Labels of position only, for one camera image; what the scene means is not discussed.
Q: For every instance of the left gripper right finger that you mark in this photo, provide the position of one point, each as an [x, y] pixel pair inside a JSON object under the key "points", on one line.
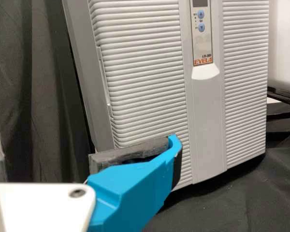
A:
{"points": [[135, 183]]}

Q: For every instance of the incubator door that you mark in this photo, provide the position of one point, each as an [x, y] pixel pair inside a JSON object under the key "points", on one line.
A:
{"points": [[145, 72]]}

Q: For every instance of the white incubator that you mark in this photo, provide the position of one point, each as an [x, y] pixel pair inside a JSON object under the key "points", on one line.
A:
{"points": [[84, 60]]}

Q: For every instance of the white box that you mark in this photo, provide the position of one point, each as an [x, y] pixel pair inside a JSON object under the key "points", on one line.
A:
{"points": [[285, 41]]}

